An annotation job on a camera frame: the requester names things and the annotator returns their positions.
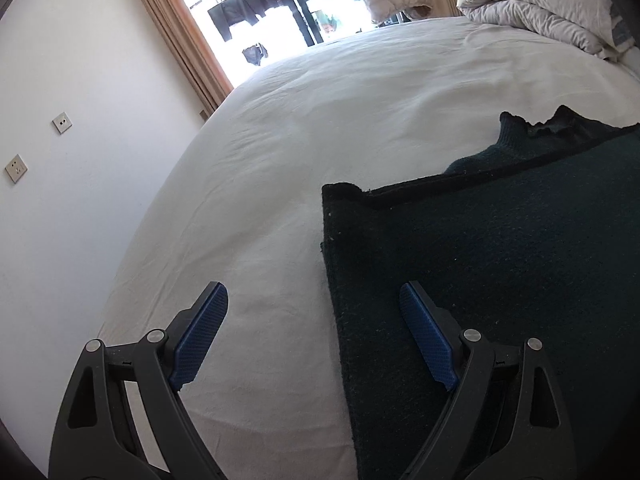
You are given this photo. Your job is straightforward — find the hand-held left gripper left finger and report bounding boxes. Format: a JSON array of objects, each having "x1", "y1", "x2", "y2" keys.
[{"x1": 48, "y1": 281, "x2": 230, "y2": 480}]

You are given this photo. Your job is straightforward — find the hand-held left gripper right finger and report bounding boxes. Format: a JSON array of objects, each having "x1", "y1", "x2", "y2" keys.
[{"x1": 399, "y1": 281, "x2": 578, "y2": 480}]

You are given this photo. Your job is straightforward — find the dark green sweater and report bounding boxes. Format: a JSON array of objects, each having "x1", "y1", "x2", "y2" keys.
[{"x1": 320, "y1": 105, "x2": 640, "y2": 480}]

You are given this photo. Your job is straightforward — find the bed with white sheet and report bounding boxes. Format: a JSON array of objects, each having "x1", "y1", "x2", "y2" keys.
[{"x1": 97, "y1": 15, "x2": 640, "y2": 480}]

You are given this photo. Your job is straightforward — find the hanging dark shirt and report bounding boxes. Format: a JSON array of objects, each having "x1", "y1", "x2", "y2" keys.
[{"x1": 207, "y1": 0, "x2": 261, "y2": 41}]

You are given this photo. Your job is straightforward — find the folded white duvet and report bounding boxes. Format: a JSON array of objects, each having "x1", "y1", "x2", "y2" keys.
[{"x1": 457, "y1": 0, "x2": 633, "y2": 63}]

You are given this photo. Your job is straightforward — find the grey bed headboard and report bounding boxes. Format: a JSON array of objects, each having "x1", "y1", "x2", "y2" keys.
[{"x1": 611, "y1": 0, "x2": 640, "y2": 81}]

